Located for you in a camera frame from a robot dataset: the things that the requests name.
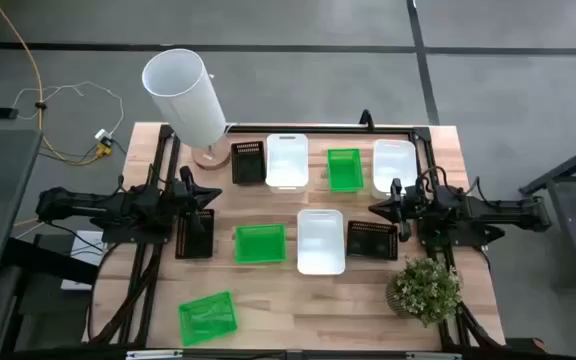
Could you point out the black slotted plastic basket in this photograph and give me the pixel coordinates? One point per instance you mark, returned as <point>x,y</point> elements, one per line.
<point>248,165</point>
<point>370,241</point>
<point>204,248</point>

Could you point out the potted green plant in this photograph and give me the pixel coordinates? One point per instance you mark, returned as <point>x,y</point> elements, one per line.
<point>425,290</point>

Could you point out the black desk foot beam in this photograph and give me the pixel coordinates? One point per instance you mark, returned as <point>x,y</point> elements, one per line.
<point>48,260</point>

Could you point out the green mesh plastic basket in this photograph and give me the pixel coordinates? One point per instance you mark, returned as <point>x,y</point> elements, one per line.
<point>345,170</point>
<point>260,244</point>
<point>207,319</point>

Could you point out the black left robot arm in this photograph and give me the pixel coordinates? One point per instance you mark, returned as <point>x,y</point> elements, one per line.
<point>83,205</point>

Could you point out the white plastic bin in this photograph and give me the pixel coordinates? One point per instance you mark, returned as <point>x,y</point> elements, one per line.
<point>287,162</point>
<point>393,162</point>
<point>320,242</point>

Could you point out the white flat box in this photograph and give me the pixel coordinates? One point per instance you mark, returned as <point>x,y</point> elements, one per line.
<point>90,250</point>

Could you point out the white power adapter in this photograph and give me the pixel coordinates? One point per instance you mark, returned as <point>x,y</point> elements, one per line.
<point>102,134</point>

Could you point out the yellow power plug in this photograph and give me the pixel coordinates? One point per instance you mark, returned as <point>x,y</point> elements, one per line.
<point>104,149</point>

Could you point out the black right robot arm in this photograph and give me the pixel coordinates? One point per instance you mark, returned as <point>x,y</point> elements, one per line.
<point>498,212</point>

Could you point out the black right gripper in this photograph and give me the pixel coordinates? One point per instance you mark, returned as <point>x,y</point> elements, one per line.
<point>408,210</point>

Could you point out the silver metal bracket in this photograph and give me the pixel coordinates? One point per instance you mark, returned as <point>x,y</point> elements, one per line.
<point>433,356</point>
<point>153,354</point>

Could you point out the black aluminium rig frame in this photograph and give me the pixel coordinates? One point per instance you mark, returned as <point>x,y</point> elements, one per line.
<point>318,130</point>

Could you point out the white lamp with wooden base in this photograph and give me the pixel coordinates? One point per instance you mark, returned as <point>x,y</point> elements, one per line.
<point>183,95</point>

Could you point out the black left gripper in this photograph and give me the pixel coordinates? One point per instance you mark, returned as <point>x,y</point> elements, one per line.
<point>183,195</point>

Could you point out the black camera mount clip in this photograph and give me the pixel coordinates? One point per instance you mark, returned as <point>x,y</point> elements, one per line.
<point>366,120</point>

